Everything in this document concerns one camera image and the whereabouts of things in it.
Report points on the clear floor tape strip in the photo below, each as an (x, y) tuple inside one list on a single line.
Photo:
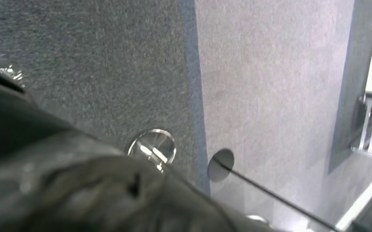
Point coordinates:
[(11, 73)]

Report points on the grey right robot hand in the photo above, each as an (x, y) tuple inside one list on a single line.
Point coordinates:
[(77, 192)]

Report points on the chrome stanchion post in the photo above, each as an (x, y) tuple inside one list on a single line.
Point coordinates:
[(152, 150)]

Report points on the thin black stanchion post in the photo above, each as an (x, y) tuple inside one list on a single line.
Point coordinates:
[(221, 166)]

